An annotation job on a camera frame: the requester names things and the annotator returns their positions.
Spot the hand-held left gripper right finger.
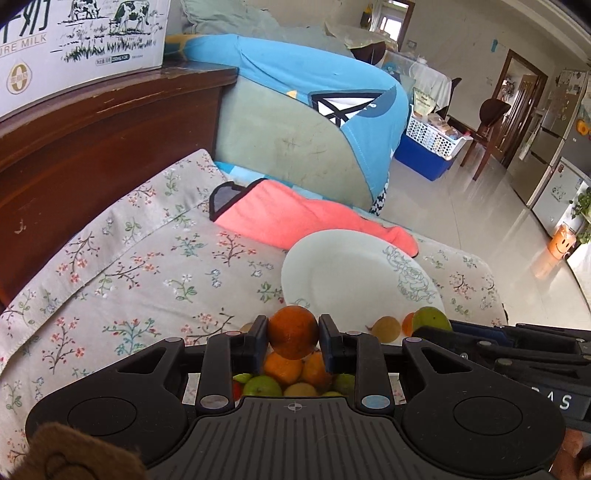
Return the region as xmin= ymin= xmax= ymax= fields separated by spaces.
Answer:
xmin=318 ymin=314 xmax=472 ymax=412

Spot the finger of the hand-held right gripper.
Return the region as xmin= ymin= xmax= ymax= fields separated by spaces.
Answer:
xmin=450 ymin=320 xmax=591 ymax=354
xmin=412 ymin=326 xmax=583 ymax=370

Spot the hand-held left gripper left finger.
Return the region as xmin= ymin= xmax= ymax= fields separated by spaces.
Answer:
xmin=115 ymin=316 xmax=270 ymax=415

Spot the white floral-print plate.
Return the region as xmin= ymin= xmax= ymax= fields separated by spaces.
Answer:
xmin=281 ymin=229 xmax=446 ymax=347

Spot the orange smiley pot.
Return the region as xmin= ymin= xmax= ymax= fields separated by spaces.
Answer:
xmin=549 ymin=224 xmax=577 ymax=260

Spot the floral beige sheet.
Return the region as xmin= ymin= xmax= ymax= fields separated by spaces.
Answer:
xmin=0 ymin=148 xmax=509 ymax=464

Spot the pink towel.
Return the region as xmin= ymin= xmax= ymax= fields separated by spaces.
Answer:
xmin=213 ymin=179 xmax=420 ymax=258

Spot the white low appliance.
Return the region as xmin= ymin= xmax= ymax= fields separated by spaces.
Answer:
xmin=531 ymin=157 xmax=591 ymax=238

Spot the green potted plant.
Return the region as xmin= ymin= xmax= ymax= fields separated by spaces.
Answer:
xmin=573 ymin=187 xmax=591 ymax=245

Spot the light blue patterned sheet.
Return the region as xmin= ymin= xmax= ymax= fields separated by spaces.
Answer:
xmin=215 ymin=161 xmax=301 ymax=190

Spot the blue plastic bin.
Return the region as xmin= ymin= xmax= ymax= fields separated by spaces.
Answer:
xmin=394 ymin=134 xmax=458 ymax=182

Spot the white plastic basket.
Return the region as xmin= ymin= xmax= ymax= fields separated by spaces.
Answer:
xmin=406 ymin=113 xmax=474 ymax=161

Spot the dark wooden chair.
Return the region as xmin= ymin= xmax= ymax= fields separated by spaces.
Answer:
xmin=459 ymin=98 xmax=513 ymax=182

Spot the silver refrigerator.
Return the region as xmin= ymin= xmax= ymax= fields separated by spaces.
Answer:
xmin=508 ymin=69 xmax=591 ymax=206

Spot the brown fuzzy cloth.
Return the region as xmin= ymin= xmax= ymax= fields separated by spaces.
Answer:
xmin=9 ymin=424 xmax=148 ymax=480

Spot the brown wooden door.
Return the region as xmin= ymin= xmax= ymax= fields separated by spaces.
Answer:
xmin=489 ymin=48 xmax=550 ymax=169

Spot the wooden headboard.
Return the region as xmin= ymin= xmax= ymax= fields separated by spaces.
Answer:
xmin=0 ymin=62 xmax=238 ymax=308

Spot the table with white cloth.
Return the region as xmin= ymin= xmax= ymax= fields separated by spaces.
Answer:
xmin=383 ymin=51 xmax=455 ymax=116

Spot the white cow-print carton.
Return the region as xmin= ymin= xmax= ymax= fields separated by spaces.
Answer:
xmin=0 ymin=0 xmax=172 ymax=117

